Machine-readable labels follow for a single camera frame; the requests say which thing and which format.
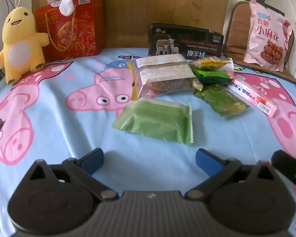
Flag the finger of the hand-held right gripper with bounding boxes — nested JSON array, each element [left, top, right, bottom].
[[271, 149, 296, 203]]

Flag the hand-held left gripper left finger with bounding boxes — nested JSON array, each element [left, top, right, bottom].
[[27, 148, 119, 201]]

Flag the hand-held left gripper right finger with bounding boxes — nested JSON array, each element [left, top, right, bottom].
[[185, 149, 277, 201]]

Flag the translucent green snack packet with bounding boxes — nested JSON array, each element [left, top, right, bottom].
[[193, 84, 251, 118]]

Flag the light green snack packet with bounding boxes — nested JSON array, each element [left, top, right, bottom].
[[111, 97, 194, 145]]

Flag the long pink box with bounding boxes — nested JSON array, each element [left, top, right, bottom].
[[226, 75, 279, 118]]

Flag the bright green snack packet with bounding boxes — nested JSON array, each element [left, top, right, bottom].
[[192, 69, 235, 84]]

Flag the yellow green snack packet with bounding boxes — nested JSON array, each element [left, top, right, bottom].
[[189, 57, 234, 74]]

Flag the clear zip snack bag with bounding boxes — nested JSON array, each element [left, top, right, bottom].
[[126, 54, 203, 101]]

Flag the black sheep print box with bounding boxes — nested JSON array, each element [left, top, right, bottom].
[[148, 23, 224, 60]]

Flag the pig print bed sheet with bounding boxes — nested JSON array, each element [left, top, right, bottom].
[[0, 47, 296, 237]]

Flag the red gift bag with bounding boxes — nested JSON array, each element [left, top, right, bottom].
[[35, 0, 104, 61]]

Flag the large pink snack bag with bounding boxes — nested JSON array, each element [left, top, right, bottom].
[[243, 0, 296, 71]]

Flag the brown chair cushion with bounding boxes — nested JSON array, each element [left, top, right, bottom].
[[223, 1, 296, 87]]

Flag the yellow plush toy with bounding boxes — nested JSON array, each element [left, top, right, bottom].
[[0, 7, 51, 84]]

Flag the black tape strip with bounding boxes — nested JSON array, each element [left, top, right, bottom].
[[244, 0, 286, 16]]

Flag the wooden headboard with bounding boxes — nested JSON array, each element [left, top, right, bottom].
[[31, 0, 231, 55]]

